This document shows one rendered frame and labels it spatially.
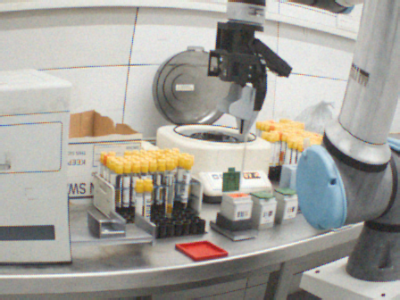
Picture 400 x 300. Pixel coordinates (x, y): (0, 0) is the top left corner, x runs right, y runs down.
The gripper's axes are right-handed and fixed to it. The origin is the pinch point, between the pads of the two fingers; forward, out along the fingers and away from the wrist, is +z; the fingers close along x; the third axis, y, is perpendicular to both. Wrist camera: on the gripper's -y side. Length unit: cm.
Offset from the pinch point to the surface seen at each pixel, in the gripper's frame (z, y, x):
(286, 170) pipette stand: 11.5, -18.3, -8.4
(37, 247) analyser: 17.1, 43.8, 8.7
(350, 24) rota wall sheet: -30, -93, -60
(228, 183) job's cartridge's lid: 11.3, 0.6, -3.0
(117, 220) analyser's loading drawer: 14.3, 26.2, 3.8
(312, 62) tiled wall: -10, -71, -60
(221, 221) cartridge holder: 18.3, 2.2, -1.0
